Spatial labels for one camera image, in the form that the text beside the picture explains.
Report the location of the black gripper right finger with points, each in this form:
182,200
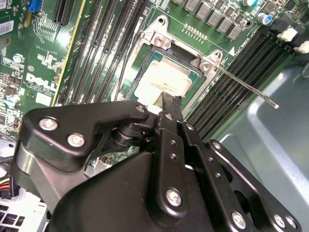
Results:
214,167

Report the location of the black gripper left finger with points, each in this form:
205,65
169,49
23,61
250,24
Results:
60,125

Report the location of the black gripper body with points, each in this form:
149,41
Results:
108,205

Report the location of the silver green CPU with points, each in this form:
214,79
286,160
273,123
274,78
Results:
164,77

